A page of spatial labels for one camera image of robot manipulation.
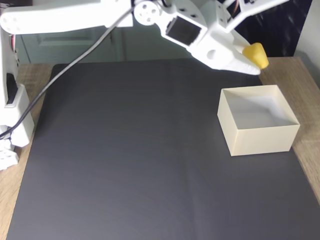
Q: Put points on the yellow cube block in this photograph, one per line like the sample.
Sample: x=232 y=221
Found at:
x=257 y=56

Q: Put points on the white open box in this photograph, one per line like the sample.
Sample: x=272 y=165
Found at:
x=262 y=142

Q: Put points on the dark hanging cloth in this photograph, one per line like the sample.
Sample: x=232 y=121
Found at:
x=282 y=37

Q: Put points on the dark grey mat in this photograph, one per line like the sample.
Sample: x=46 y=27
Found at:
x=150 y=162

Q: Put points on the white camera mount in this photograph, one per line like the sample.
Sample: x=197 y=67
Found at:
x=262 y=6

